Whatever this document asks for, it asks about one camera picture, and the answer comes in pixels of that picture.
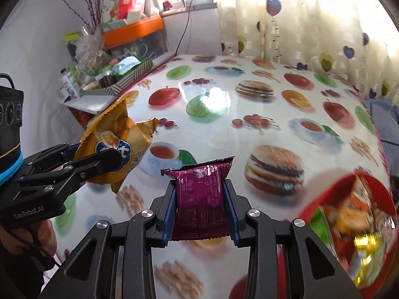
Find orange lid storage box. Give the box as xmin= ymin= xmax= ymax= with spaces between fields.
xmin=103 ymin=15 xmax=169 ymax=58

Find blue cloth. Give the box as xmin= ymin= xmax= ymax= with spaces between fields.
xmin=365 ymin=98 xmax=399 ymax=146

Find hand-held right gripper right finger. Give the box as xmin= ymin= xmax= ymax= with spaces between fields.
xmin=224 ymin=179 xmax=364 ymax=299

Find heart print curtain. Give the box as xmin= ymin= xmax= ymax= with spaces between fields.
xmin=218 ymin=0 xmax=399 ymax=100

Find striped cardboard box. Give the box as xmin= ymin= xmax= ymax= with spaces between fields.
xmin=80 ymin=57 xmax=154 ymax=96

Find yellow snack packet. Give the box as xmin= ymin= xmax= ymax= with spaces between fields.
xmin=73 ymin=95 xmax=160 ymax=194

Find red plastic basket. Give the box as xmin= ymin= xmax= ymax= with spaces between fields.
xmin=276 ymin=171 xmax=397 ymax=299

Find black charger cable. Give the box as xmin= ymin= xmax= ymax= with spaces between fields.
xmin=175 ymin=0 xmax=197 ymax=56

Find food print tablecloth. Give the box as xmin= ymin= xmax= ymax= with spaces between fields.
xmin=50 ymin=54 xmax=392 ymax=299

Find blue white wipes packet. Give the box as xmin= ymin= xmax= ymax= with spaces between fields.
xmin=111 ymin=55 xmax=141 ymax=75

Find dried twig branches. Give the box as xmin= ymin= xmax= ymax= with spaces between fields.
xmin=58 ymin=0 xmax=104 ymax=30

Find person's left hand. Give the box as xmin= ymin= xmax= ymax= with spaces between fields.
xmin=0 ymin=221 xmax=57 ymax=270

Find clear plastic wrapped vase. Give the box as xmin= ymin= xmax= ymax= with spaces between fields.
xmin=76 ymin=26 xmax=111 ymax=76

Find purple snack packet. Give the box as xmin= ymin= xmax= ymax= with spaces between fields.
xmin=160 ymin=156 xmax=236 ymax=241

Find white blue milk carton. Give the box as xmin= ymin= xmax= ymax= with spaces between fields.
xmin=60 ymin=69 xmax=81 ymax=100

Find white top side cabinet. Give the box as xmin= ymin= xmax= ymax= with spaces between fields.
xmin=59 ymin=93 xmax=126 ymax=131

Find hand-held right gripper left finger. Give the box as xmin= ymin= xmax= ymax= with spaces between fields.
xmin=39 ymin=179 xmax=178 ymax=299

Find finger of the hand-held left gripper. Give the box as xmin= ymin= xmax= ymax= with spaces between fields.
xmin=22 ymin=143 xmax=82 ymax=176
xmin=18 ymin=147 xmax=123 ymax=200

